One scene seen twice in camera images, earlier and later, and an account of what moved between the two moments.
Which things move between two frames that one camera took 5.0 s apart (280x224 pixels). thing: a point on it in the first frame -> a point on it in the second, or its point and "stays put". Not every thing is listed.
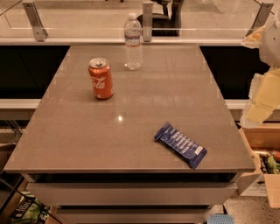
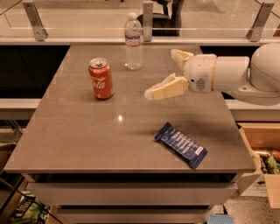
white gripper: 271,46 -> 200,73
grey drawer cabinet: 133,134 stays put
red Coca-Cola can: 101,78 stays put
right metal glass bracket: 261,18 stays put
